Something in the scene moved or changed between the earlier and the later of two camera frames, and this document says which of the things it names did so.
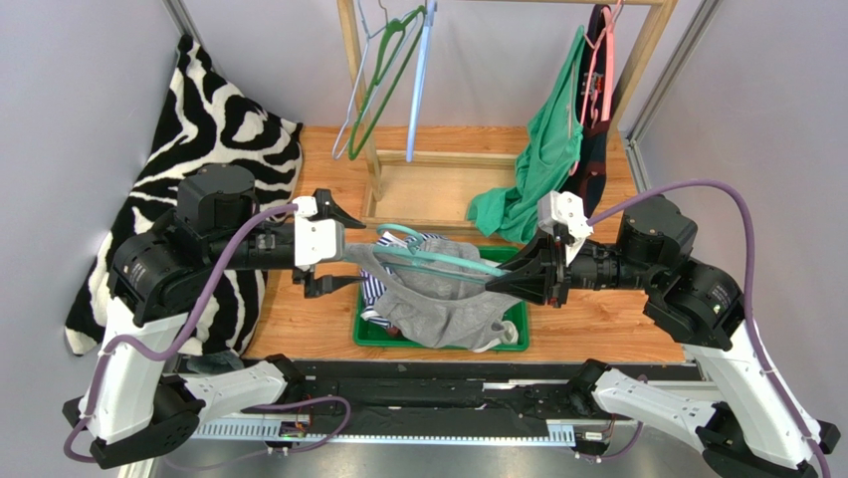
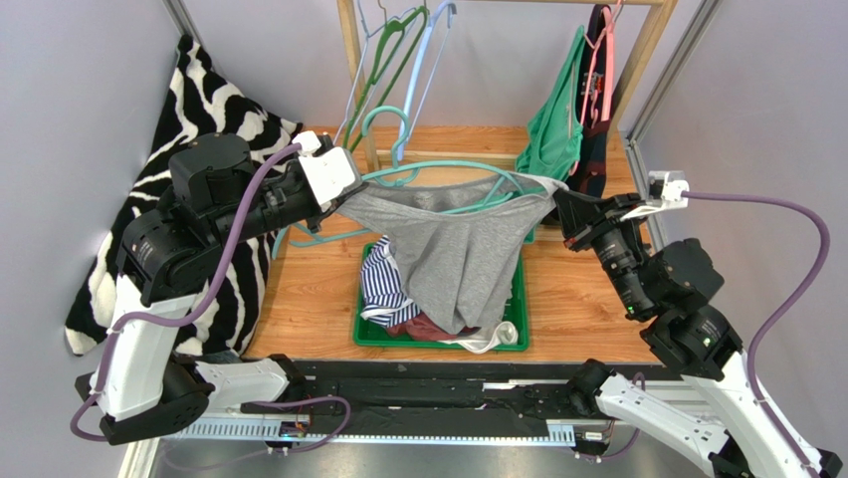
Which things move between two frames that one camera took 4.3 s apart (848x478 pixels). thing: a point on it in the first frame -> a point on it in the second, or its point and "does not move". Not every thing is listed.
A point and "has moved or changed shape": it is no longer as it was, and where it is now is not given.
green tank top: (549, 152) does not move
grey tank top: (436, 293) -> (456, 238)
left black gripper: (323, 284) -> (314, 223)
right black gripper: (560, 275) -> (584, 220)
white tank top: (510, 336) does not move
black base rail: (424, 402) does not move
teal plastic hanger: (418, 253) -> (402, 175)
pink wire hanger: (597, 48) does not move
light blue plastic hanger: (420, 81) has moved or changed shape
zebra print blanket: (208, 119) does not move
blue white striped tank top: (374, 280) does not move
